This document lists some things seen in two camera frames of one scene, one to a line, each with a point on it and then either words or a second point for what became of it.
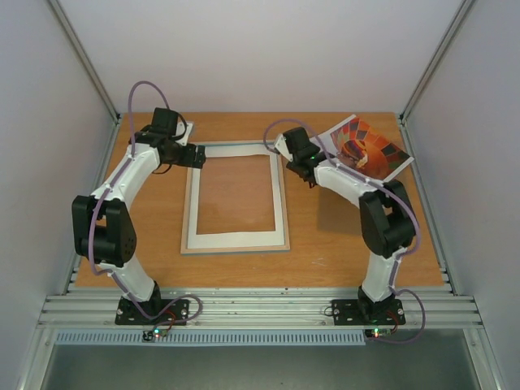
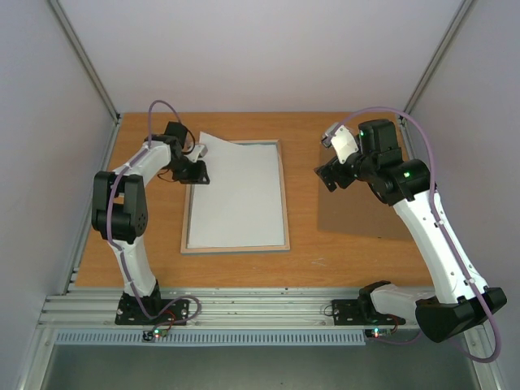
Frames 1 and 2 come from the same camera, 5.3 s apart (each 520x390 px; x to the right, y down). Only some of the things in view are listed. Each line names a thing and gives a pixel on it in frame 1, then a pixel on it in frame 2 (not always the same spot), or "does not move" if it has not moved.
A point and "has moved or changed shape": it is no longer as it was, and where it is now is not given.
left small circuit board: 149,335 does not move
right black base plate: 348,312 does not move
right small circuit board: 375,332 does not move
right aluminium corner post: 443,45 does not move
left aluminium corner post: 84,59 does not move
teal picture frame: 185,251 does not move
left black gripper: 190,158 to 197,177
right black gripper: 303,173 to 329,175
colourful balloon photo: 360,147 has moved or changed shape
